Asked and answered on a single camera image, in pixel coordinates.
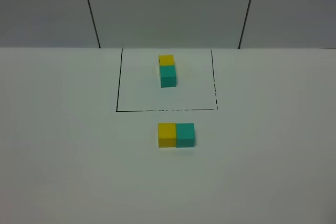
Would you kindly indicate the yellow template block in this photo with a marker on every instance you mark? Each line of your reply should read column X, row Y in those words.
column 166, row 60

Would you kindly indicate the teal template block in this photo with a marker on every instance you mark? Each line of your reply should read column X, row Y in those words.
column 168, row 76

